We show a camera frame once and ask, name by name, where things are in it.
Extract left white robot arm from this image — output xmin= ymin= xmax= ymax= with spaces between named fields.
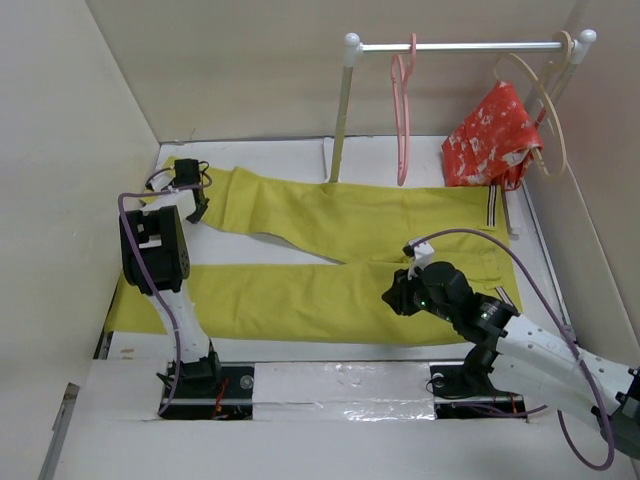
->
xmin=117 ymin=159 xmax=223 ymax=400

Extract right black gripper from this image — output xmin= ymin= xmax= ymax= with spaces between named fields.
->
xmin=381 ymin=261 xmax=456 ymax=323

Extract yellow-green trousers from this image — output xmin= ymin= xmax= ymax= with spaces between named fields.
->
xmin=107 ymin=155 xmax=526 ymax=347

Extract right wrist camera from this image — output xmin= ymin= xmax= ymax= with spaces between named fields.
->
xmin=403 ymin=239 xmax=435 ymax=269

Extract pink plastic hanger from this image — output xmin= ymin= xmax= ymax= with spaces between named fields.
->
xmin=390 ymin=33 xmax=417 ymax=186

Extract white clothes rack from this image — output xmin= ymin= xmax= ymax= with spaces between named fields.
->
xmin=326 ymin=29 xmax=597 ymax=183

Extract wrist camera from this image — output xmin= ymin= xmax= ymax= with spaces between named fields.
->
xmin=403 ymin=239 xmax=435 ymax=269
xmin=145 ymin=171 xmax=174 ymax=192

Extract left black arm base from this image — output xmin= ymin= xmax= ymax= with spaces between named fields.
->
xmin=160 ymin=363 xmax=255 ymax=421

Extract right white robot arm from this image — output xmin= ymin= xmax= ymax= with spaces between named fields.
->
xmin=382 ymin=262 xmax=639 ymax=458

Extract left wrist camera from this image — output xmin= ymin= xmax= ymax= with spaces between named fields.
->
xmin=145 ymin=171 xmax=174 ymax=192

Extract silver tape strip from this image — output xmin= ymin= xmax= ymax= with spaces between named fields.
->
xmin=252 ymin=361 xmax=436 ymax=422

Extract red white patterned garment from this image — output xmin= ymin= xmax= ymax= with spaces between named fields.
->
xmin=441 ymin=81 xmax=543 ymax=191

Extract beige wooden hanger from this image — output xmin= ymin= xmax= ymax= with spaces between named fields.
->
xmin=493 ymin=30 xmax=573 ymax=180

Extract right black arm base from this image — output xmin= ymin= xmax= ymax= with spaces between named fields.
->
xmin=425 ymin=361 xmax=527 ymax=420

